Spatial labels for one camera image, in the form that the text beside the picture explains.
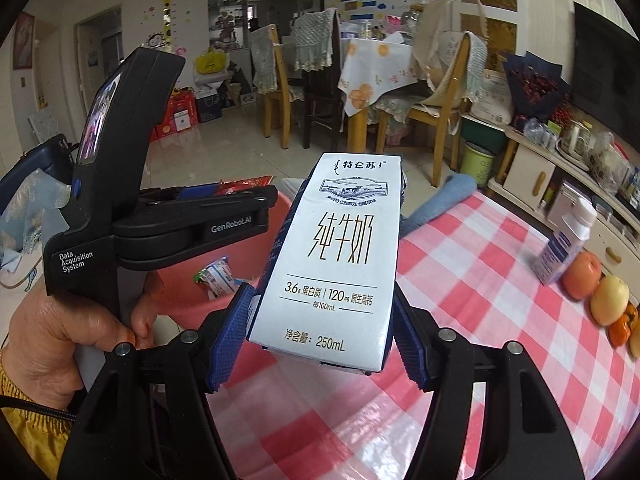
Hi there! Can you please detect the person's left forearm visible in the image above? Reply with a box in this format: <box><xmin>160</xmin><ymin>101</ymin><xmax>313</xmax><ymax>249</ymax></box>
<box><xmin>0</xmin><ymin>345</ymin><xmax>76</xmax><ymax>468</ymax></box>

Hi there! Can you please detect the cream tote bag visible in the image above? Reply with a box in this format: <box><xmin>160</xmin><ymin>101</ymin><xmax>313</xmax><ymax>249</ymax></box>
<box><xmin>415</xmin><ymin>0</ymin><xmax>488</xmax><ymax>111</ymax></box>

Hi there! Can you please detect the white glass kettle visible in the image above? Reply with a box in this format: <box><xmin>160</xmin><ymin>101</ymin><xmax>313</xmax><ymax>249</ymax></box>
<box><xmin>559</xmin><ymin>117</ymin><xmax>595</xmax><ymax>161</ymax></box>

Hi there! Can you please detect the dark blue bag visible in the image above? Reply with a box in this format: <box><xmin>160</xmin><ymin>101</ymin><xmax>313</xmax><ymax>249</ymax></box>
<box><xmin>0</xmin><ymin>134</ymin><xmax>83</xmax><ymax>201</ymax></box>

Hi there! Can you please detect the red foil wrapper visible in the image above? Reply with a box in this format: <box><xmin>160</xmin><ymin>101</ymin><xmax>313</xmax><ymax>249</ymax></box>
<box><xmin>214</xmin><ymin>174</ymin><xmax>275</xmax><ymax>197</ymax></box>

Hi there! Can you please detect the blue green wrapper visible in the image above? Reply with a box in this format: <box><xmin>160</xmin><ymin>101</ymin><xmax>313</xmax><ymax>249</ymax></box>
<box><xmin>194</xmin><ymin>256</ymin><xmax>242</xmax><ymax>300</ymax></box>

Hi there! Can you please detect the pale pink storage box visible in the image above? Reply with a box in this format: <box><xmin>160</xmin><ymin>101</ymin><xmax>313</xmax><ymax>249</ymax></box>
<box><xmin>546</xmin><ymin>179</ymin><xmax>596</xmax><ymax>233</ymax></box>

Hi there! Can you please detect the yellow bag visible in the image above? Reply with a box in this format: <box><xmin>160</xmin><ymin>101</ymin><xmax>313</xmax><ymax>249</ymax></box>
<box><xmin>193</xmin><ymin>46</ymin><xmax>232</xmax><ymax>77</ymax></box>

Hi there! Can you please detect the black television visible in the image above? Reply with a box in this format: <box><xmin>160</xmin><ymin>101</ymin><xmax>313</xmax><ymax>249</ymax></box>
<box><xmin>570</xmin><ymin>1</ymin><xmax>640</xmax><ymax>133</ymax></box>

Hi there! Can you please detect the red white checked tablecloth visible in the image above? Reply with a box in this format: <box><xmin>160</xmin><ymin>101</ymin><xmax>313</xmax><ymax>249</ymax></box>
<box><xmin>205</xmin><ymin>187</ymin><xmax>640</xmax><ymax>480</ymax></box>

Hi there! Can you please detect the person's left hand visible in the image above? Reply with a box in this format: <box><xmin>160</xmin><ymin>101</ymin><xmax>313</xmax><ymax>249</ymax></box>
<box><xmin>6</xmin><ymin>272</ymin><xmax>167</xmax><ymax>412</ymax></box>

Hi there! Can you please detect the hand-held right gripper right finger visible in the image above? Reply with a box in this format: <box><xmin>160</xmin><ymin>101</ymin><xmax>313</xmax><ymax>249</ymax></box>
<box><xmin>392</xmin><ymin>284</ymin><xmax>587</xmax><ymax>480</ymax></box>

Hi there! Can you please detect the black cable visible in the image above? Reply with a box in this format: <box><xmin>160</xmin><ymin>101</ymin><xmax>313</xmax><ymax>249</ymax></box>
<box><xmin>0</xmin><ymin>391</ymin><xmax>80</xmax><ymax>423</ymax></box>

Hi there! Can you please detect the dark wooden chair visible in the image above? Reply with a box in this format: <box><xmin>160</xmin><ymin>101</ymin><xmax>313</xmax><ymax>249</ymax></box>
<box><xmin>292</xmin><ymin>7</ymin><xmax>347</xmax><ymax>150</ymax></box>

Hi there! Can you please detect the glass jar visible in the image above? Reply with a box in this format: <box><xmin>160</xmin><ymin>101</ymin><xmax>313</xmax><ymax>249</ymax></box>
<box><xmin>404</xmin><ymin>4</ymin><xmax>427</xmax><ymax>42</ymax></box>

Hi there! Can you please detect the white television cabinet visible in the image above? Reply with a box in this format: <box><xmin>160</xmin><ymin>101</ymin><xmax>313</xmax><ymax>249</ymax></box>
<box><xmin>487</xmin><ymin>125</ymin><xmax>640</xmax><ymax>281</ymax></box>

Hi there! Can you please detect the white milk carton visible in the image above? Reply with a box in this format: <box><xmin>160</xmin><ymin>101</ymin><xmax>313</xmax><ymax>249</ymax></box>
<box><xmin>246</xmin><ymin>151</ymin><xmax>405</xmax><ymax>377</ymax></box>

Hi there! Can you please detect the dark green box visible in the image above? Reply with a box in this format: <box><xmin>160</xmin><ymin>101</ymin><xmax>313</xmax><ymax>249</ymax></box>
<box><xmin>461</xmin><ymin>117</ymin><xmax>510</xmax><ymax>156</ymax></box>

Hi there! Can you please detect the light green bucket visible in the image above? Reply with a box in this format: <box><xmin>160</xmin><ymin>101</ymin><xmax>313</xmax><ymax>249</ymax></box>
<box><xmin>457</xmin><ymin>141</ymin><xmax>497</xmax><ymax>188</ymax></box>

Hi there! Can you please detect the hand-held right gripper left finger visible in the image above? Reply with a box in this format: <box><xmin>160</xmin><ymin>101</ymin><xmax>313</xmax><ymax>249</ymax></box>
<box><xmin>60</xmin><ymin>282</ymin><xmax>262</xmax><ymax>480</ymax></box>

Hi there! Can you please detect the light wooden chair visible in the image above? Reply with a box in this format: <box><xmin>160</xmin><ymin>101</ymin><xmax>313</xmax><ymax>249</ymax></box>
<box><xmin>249</xmin><ymin>24</ymin><xmax>307</xmax><ymax>140</ymax></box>
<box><xmin>376</xmin><ymin>30</ymin><xmax>488</xmax><ymax>188</ymax></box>

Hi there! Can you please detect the dark blue flower bouquet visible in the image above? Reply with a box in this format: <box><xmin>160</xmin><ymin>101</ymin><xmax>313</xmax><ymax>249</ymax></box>
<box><xmin>501</xmin><ymin>50</ymin><xmax>572</xmax><ymax>126</ymax></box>

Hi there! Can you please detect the knitted chair cover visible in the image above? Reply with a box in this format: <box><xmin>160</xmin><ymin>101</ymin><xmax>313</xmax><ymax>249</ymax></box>
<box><xmin>466</xmin><ymin>31</ymin><xmax>489</xmax><ymax>112</ymax></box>
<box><xmin>291</xmin><ymin>7</ymin><xmax>341</xmax><ymax>73</ymax></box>
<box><xmin>249</xmin><ymin>24</ymin><xmax>281</xmax><ymax>95</ymax></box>

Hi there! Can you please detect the white milk bottle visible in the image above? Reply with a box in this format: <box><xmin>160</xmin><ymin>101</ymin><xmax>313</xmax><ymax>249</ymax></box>
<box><xmin>531</xmin><ymin>199</ymin><xmax>599</xmax><ymax>287</ymax></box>

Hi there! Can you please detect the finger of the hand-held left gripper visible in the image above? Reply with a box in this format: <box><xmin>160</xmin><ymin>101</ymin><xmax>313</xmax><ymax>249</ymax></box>
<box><xmin>175</xmin><ymin>185</ymin><xmax>224</xmax><ymax>199</ymax></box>
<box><xmin>140</xmin><ymin>185</ymin><xmax>279</xmax><ymax>257</ymax></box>

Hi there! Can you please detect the framed wall picture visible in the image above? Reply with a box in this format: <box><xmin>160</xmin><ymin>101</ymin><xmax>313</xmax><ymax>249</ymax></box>
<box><xmin>12</xmin><ymin>11</ymin><xmax>37</xmax><ymax>72</ymax></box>

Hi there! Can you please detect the giraffe wall sticker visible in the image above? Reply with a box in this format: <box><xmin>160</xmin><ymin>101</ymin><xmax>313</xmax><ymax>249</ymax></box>
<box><xmin>156</xmin><ymin>0</ymin><xmax>185</xmax><ymax>56</ymax></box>

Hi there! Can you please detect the light patterned sofa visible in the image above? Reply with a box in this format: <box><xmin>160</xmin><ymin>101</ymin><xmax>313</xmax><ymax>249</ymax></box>
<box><xmin>0</xmin><ymin>167</ymin><xmax>73</xmax><ymax>291</ymax></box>

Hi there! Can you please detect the orange persimmon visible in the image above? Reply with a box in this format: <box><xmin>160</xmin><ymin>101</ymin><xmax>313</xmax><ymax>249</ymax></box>
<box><xmin>606</xmin><ymin>302</ymin><xmax>640</xmax><ymax>347</ymax></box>

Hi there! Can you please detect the blue cushion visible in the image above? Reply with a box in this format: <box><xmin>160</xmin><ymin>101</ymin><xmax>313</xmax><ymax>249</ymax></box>
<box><xmin>404</xmin><ymin>172</ymin><xmax>477</xmax><ymax>237</ymax></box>

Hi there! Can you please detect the orange red apple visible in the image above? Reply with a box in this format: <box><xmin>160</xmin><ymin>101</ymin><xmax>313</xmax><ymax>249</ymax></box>
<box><xmin>561</xmin><ymin>251</ymin><xmax>604</xmax><ymax>302</ymax></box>

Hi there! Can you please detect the pile of packets and bottles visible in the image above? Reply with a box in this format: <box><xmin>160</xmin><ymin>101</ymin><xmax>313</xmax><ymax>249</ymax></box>
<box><xmin>520</xmin><ymin>105</ymin><xmax>640</xmax><ymax>201</ymax></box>

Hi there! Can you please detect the stack of red boxes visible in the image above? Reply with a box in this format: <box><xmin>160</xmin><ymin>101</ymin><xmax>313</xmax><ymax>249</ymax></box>
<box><xmin>152</xmin><ymin>91</ymin><xmax>202</xmax><ymax>142</ymax></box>

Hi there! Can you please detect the orange print table cover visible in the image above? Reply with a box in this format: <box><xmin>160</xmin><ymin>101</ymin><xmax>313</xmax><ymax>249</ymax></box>
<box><xmin>336</xmin><ymin>35</ymin><xmax>468</xmax><ymax>116</ymax></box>

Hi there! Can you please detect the pink plastic basin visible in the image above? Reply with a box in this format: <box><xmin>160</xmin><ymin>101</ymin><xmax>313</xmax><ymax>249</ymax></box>
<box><xmin>149</xmin><ymin>189</ymin><xmax>298</xmax><ymax>333</ymax></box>

